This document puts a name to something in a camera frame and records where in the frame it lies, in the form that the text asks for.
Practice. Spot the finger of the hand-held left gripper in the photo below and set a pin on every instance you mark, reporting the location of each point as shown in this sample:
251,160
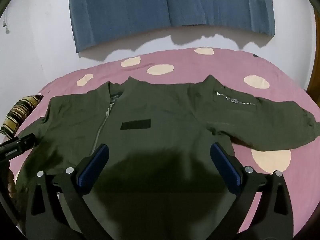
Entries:
25,140

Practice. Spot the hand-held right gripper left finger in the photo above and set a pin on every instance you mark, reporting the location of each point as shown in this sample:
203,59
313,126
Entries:
93,166

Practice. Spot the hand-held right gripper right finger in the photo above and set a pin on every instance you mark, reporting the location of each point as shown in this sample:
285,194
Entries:
225,166

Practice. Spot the olive green jacket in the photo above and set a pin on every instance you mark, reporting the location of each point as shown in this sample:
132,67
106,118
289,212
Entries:
162,110

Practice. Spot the person's left hand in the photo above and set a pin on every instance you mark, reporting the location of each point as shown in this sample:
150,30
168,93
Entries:
11,183

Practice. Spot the striped brown pillow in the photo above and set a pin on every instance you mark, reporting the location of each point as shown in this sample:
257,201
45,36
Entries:
17,116

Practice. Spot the pink dotted bed sheet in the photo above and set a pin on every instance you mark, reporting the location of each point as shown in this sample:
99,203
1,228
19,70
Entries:
275,80

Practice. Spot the wooden door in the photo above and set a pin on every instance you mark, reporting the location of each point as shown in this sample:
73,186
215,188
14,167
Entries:
314,62

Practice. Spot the blue curtain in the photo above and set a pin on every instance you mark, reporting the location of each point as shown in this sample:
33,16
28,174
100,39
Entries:
162,7

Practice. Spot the small wall fixture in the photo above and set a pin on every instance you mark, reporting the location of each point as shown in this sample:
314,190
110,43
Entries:
5,26

